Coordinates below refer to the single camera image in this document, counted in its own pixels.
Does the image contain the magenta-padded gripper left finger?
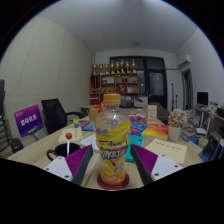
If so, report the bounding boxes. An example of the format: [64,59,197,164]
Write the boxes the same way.
[43,144,94,186]

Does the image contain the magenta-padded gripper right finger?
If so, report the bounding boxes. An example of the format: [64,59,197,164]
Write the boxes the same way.
[129,143,184,186]

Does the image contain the orange drink bottle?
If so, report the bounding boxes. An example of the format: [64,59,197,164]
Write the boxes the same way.
[94,93,132,187]

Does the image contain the red ball-tipped white stick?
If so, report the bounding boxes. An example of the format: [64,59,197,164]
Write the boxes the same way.
[65,132,73,157]

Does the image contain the cream card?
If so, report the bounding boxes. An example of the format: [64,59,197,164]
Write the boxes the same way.
[58,127,84,144]

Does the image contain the white paper sheet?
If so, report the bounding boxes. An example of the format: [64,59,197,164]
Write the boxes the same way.
[79,133,99,150]

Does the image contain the orange red booklet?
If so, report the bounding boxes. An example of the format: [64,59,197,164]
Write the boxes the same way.
[141,123,170,139]

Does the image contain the blue colourful booklet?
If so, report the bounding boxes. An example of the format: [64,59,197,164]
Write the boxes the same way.
[73,119,96,132]
[129,121,148,137]

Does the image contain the pink flowers in white pot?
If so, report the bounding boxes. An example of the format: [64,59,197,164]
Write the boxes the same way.
[167,108,189,142]

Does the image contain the stack of books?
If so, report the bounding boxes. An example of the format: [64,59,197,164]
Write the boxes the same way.
[181,109,202,143]

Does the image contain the black office chair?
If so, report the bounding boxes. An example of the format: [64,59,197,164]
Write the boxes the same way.
[40,97,86,135]

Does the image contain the orange and white standing card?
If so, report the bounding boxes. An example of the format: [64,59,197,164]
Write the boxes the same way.
[145,104,158,125]

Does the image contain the yellow gift box red ribbon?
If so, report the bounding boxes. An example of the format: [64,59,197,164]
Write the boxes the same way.
[88,103,105,123]

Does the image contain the purple sign board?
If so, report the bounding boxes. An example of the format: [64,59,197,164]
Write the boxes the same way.
[13,104,44,138]

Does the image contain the long cluttered side desk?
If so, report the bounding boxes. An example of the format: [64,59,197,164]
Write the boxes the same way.
[193,104,224,136]

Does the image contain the black computer monitor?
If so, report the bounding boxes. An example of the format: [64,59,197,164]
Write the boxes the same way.
[196,91,209,107]

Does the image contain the dark glass door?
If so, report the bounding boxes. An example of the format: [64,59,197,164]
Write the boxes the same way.
[109,55,168,111]

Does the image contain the wooden shelf unit with trophies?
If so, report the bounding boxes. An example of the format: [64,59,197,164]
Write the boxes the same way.
[89,58,139,107]

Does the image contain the white wall air conditioner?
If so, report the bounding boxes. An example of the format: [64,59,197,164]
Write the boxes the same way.
[177,54,193,69]

